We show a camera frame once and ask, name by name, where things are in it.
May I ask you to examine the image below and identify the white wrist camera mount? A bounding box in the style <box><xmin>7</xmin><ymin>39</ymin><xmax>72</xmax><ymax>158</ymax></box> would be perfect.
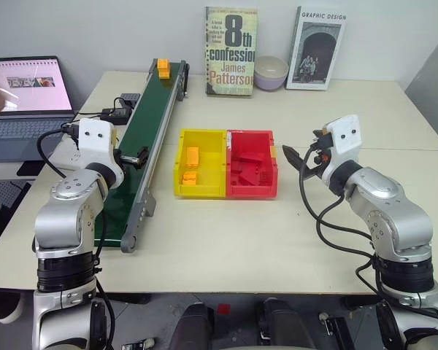
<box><xmin>77</xmin><ymin>117</ymin><xmax>119</xmax><ymax>173</ymax></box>
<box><xmin>321</xmin><ymin>114</ymin><xmax>362</xmax><ymax>184</ymax></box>

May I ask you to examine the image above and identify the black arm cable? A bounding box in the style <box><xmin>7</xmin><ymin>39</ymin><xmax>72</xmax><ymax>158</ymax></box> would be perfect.
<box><xmin>36</xmin><ymin>122</ymin><xmax>115</xmax><ymax>350</ymax></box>
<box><xmin>299</xmin><ymin>140</ymin><xmax>438</xmax><ymax>325</ymax></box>

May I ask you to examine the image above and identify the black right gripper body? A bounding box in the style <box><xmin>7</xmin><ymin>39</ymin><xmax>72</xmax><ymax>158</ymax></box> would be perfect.
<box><xmin>307</xmin><ymin>127</ymin><xmax>334</xmax><ymax>179</ymax></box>

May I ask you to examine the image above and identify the red toy brick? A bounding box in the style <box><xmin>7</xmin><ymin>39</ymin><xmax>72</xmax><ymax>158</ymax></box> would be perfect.
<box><xmin>236</xmin><ymin>150</ymin><xmax>266</xmax><ymax>166</ymax></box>

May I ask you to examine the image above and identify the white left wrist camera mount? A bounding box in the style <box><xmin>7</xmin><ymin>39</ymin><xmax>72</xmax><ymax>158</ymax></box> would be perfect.
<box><xmin>77</xmin><ymin>117</ymin><xmax>119</xmax><ymax>173</ymax></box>

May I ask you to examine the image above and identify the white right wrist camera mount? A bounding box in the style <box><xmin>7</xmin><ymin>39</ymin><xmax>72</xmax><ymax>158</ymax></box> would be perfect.
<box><xmin>321</xmin><ymin>114</ymin><xmax>362</xmax><ymax>184</ymax></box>

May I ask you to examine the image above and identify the white side table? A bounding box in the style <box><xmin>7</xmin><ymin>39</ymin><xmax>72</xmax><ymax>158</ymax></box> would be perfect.
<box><xmin>0</xmin><ymin>159</ymin><xmax>47</xmax><ymax>182</ymax></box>

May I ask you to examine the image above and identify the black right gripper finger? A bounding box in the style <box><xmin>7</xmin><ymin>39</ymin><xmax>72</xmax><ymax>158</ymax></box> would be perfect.
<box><xmin>299</xmin><ymin>166</ymin><xmax>324</xmax><ymax>182</ymax></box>
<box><xmin>282</xmin><ymin>144</ymin><xmax>310</xmax><ymax>172</ymax></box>

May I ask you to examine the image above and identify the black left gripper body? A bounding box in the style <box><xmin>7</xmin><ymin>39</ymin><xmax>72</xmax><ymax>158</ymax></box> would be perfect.
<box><xmin>111</xmin><ymin>128</ymin><xmax>127</xmax><ymax>166</ymax></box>

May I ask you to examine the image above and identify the black power adapter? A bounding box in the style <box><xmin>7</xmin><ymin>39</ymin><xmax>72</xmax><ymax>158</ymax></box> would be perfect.
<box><xmin>101</xmin><ymin>106</ymin><xmax>131</xmax><ymax>126</ymax></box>

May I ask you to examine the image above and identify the red plastic bin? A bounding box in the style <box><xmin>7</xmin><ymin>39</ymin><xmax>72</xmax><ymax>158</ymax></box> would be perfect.
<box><xmin>225</xmin><ymin>128</ymin><xmax>280</xmax><ymax>199</ymax></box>

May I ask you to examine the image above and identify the green conveyor belt grey frame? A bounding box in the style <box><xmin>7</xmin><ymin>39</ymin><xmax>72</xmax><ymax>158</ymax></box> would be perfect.
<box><xmin>92</xmin><ymin>58</ymin><xmax>191</xmax><ymax>254</ymax></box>

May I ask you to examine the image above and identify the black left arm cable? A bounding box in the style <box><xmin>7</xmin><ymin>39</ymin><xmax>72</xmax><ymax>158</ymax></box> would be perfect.
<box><xmin>36</xmin><ymin>122</ymin><xmax>115</xmax><ymax>350</ymax></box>

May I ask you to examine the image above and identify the person's dark shoe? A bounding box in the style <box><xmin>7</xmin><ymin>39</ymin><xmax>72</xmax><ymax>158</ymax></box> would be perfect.
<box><xmin>0</xmin><ymin>287</ymin><xmax>26</xmax><ymax>324</ymax></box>

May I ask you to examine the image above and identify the Graphic Design white book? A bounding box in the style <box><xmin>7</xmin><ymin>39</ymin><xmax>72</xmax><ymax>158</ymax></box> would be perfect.
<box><xmin>285</xmin><ymin>5</ymin><xmax>348</xmax><ymax>91</ymax></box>

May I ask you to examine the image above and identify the black controller box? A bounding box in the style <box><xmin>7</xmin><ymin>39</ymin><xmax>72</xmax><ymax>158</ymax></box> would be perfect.
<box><xmin>119</xmin><ymin>93</ymin><xmax>142</xmax><ymax>109</ymax></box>

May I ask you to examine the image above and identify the dark rounded shape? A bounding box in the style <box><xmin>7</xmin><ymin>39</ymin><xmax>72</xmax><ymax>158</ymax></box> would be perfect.
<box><xmin>256</xmin><ymin>297</ymin><xmax>317</xmax><ymax>350</ymax></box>
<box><xmin>166</xmin><ymin>302</ymin><xmax>215</xmax><ymax>350</ymax></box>

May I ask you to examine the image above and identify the grey laptop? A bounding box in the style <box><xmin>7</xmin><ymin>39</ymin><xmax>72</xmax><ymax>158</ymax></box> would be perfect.
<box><xmin>0</xmin><ymin>55</ymin><xmax>76</xmax><ymax>164</ymax></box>

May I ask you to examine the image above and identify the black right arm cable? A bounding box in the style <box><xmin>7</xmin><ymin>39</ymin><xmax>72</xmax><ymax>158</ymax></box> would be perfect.
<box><xmin>299</xmin><ymin>140</ymin><xmax>438</xmax><ymax>325</ymax></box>

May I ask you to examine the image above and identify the yellow plastic bin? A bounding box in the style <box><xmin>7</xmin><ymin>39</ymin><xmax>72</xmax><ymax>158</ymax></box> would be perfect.
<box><xmin>172</xmin><ymin>128</ymin><xmax>229</xmax><ymax>199</ymax></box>

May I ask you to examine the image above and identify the grey leaning panel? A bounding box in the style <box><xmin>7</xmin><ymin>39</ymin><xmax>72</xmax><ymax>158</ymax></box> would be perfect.
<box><xmin>404</xmin><ymin>26</ymin><xmax>438</xmax><ymax>155</ymax></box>

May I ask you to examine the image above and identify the black power adapter cable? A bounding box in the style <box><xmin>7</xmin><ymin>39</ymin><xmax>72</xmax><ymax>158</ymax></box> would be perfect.
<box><xmin>69</xmin><ymin>97</ymin><xmax>122</xmax><ymax>123</ymax></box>

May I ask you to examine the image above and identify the lavender bowl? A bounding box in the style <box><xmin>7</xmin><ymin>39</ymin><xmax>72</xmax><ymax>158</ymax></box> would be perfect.
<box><xmin>253</xmin><ymin>69</ymin><xmax>289</xmax><ymax>93</ymax></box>
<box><xmin>254</xmin><ymin>55</ymin><xmax>290</xmax><ymax>79</ymax></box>

